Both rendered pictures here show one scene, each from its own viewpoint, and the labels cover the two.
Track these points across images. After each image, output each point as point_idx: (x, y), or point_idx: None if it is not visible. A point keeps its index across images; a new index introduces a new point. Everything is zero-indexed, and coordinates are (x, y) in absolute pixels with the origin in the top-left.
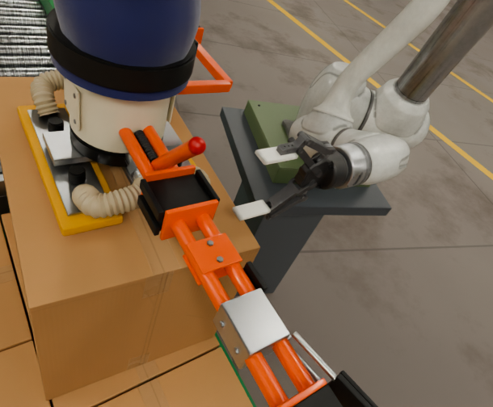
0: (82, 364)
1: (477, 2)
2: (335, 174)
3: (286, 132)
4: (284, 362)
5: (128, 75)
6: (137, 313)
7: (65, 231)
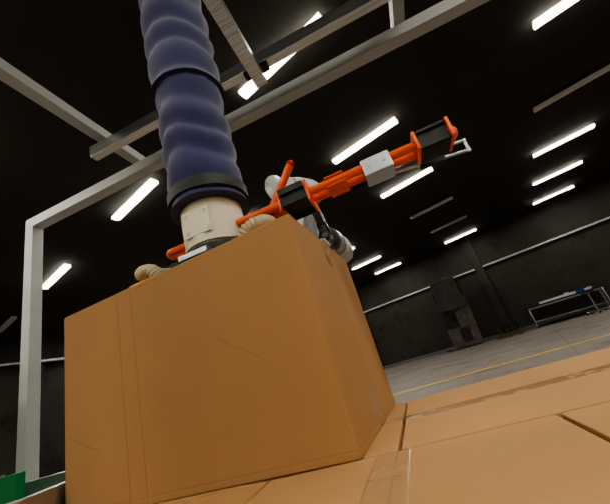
0: (345, 360)
1: (307, 223)
2: (334, 229)
3: None
4: (398, 158)
5: (234, 178)
6: (335, 287)
7: None
